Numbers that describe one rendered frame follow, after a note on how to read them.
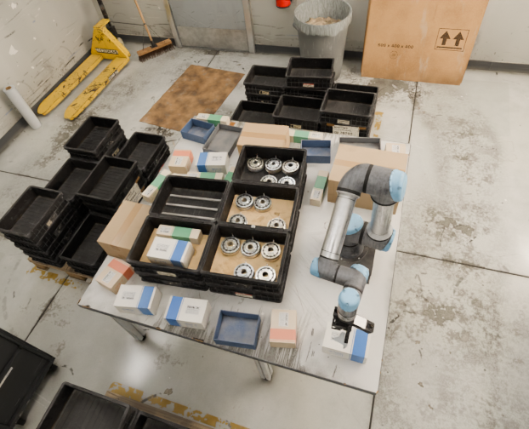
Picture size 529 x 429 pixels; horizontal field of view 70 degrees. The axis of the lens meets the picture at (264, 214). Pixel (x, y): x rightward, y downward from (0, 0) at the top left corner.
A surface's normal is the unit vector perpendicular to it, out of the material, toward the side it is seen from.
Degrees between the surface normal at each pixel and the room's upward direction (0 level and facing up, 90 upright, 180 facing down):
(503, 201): 0
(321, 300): 0
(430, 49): 76
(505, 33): 90
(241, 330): 0
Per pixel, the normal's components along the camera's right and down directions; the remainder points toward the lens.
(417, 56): -0.32, 0.59
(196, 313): -0.10, -0.59
